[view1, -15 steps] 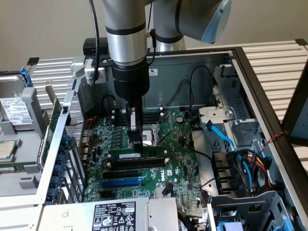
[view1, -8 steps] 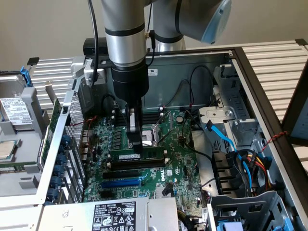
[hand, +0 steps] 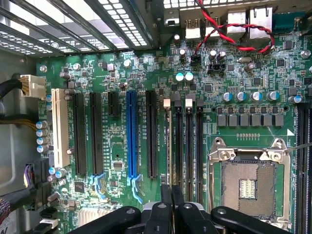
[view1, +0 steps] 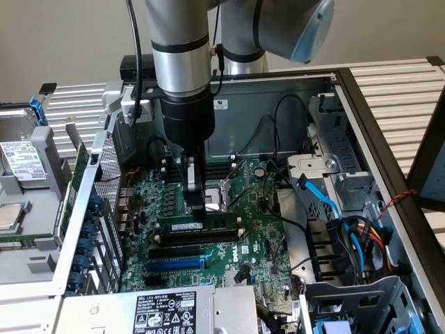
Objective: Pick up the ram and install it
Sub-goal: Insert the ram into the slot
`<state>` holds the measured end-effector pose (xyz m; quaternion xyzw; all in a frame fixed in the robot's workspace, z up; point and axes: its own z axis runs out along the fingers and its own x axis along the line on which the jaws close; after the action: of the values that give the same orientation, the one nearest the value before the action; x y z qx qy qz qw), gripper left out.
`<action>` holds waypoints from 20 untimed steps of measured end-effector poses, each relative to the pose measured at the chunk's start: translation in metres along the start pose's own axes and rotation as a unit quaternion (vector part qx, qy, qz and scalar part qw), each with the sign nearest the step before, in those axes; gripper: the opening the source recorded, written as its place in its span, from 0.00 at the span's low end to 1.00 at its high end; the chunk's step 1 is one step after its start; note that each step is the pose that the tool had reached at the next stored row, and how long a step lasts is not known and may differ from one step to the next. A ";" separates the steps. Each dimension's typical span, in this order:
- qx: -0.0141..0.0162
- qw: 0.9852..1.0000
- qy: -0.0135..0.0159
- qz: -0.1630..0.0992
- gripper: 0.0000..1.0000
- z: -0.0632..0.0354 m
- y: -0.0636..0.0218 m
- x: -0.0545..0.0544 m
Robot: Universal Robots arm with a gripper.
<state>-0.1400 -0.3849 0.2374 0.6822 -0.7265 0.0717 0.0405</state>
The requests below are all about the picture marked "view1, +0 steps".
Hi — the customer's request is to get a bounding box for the grey drive cage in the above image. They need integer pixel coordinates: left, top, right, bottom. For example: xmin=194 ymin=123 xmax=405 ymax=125
xmin=299 ymin=275 xmax=430 ymax=334

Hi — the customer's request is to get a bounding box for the red black twisted wire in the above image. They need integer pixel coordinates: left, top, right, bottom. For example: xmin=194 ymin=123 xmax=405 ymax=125
xmin=376 ymin=189 xmax=419 ymax=221
xmin=92 ymin=166 xmax=144 ymax=184

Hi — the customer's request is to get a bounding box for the blue SATA wire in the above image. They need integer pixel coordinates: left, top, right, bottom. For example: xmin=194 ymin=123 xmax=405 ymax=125
xmin=297 ymin=173 xmax=366 ymax=276

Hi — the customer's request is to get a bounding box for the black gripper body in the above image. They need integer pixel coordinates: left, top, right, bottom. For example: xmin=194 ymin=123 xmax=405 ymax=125
xmin=159 ymin=90 xmax=216 ymax=149

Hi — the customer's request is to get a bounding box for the long black expansion slot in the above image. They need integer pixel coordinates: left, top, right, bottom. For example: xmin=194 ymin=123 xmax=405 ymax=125
xmin=147 ymin=244 xmax=202 ymax=261

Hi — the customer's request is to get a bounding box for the dark framed panel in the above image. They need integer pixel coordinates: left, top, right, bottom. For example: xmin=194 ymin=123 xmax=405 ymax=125
xmin=405 ymin=93 xmax=445 ymax=214

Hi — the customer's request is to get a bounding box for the silver hard disk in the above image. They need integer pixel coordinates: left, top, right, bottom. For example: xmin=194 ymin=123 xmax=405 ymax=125
xmin=0 ymin=106 xmax=50 ymax=191

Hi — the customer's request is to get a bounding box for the open grey PC case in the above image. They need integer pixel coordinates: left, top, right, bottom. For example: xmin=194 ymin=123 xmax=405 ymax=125
xmin=50 ymin=67 xmax=445 ymax=334

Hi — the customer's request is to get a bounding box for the green graphics card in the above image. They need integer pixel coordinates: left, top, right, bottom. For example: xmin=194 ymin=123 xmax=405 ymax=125
xmin=57 ymin=116 xmax=92 ymax=244

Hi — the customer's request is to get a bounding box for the silver CPU chip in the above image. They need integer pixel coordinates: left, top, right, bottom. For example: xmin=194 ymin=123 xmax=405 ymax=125
xmin=0 ymin=200 xmax=28 ymax=233

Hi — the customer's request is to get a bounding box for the thick black wire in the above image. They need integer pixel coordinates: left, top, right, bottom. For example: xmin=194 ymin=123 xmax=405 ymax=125
xmin=261 ymin=161 xmax=311 ymax=234

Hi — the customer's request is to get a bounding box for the green Dell motherboard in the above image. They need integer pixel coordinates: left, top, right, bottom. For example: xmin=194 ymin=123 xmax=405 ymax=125
xmin=120 ymin=158 xmax=296 ymax=296

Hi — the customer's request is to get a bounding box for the black camera cable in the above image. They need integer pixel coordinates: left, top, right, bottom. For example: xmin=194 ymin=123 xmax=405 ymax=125
xmin=125 ymin=0 xmax=143 ymax=126

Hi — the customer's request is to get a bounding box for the green RAM stick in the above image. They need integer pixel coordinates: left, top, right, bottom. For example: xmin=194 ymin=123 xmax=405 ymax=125
xmin=157 ymin=214 xmax=238 ymax=233
xmin=0 ymin=235 xmax=56 ymax=249

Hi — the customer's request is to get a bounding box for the silver chipset heatsink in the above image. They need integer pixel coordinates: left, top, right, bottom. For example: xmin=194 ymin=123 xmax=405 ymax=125
xmin=222 ymin=269 xmax=254 ymax=289

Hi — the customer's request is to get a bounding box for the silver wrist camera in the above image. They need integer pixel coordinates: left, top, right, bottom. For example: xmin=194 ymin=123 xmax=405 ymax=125
xmin=120 ymin=88 xmax=154 ymax=125

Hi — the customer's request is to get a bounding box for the coloured power wire bundle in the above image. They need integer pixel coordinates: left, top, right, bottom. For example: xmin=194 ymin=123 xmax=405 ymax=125
xmin=343 ymin=214 xmax=394 ymax=276

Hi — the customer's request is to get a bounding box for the grey parts rack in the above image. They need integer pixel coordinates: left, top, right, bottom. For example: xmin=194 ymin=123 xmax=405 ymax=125
xmin=0 ymin=124 xmax=92 ymax=279

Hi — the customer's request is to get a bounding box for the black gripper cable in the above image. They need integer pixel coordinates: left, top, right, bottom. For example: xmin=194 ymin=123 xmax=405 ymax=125
xmin=210 ymin=0 xmax=225 ymax=97

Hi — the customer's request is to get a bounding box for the thin black wire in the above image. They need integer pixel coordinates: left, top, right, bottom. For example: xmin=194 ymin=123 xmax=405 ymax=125
xmin=272 ymin=93 xmax=311 ymax=159
xmin=145 ymin=135 xmax=172 ymax=164
xmin=238 ymin=113 xmax=279 ymax=157

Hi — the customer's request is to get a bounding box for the braided power cable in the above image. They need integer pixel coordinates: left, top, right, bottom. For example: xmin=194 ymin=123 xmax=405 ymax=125
xmin=256 ymin=301 xmax=279 ymax=330

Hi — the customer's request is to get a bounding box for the blue expansion slot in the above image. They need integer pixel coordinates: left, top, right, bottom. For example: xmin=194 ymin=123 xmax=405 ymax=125
xmin=145 ymin=256 xmax=205 ymax=275

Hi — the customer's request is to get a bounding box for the silver power supply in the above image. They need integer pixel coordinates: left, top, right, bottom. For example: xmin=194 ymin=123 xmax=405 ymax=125
xmin=51 ymin=282 xmax=261 ymax=334

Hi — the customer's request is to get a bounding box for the silver disk bay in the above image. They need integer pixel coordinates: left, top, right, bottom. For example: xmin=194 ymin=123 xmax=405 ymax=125
xmin=286 ymin=92 xmax=382 ymax=223

